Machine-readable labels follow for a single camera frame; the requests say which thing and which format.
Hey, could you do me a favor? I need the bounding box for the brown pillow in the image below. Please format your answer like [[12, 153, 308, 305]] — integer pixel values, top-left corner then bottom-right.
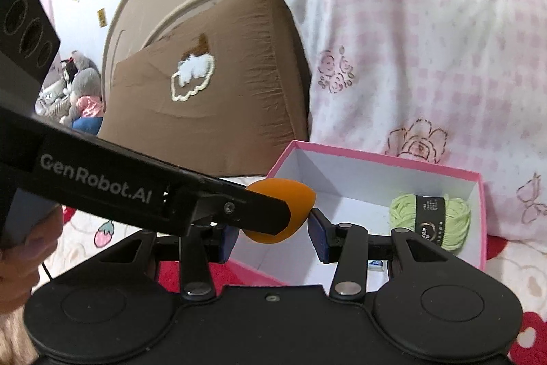
[[99, 0, 310, 177]]

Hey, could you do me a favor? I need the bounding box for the bear print blanket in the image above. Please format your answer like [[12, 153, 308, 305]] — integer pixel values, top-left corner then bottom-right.
[[41, 208, 546, 364]]

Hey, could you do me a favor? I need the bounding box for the pink cardboard box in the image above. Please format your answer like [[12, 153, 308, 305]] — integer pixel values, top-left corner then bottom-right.
[[228, 141, 487, 288]]

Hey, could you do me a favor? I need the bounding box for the grey stuffed toys pile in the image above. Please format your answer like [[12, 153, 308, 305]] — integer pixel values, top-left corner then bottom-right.
[[35, 50, 105, 135]]

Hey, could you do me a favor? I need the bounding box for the orange makeup sponge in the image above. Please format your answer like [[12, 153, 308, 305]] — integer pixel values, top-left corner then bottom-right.
[[244, 178, 316, 244]]

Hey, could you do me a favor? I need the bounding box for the person left hand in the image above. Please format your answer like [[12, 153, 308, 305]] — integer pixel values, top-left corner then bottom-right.
[[1, 205, 64, 315]]

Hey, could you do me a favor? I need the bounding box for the green yarn ball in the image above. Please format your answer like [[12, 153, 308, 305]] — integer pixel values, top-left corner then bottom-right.
[[389, 195, 472, 252]]

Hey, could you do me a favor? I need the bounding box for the white tissue pack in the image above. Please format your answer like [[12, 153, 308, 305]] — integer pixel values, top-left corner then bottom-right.
[[368, 260, 385, 272]]

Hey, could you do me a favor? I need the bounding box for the pink checkered pillow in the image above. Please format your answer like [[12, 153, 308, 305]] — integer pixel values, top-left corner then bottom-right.
[[285, 0, 546, 248]]

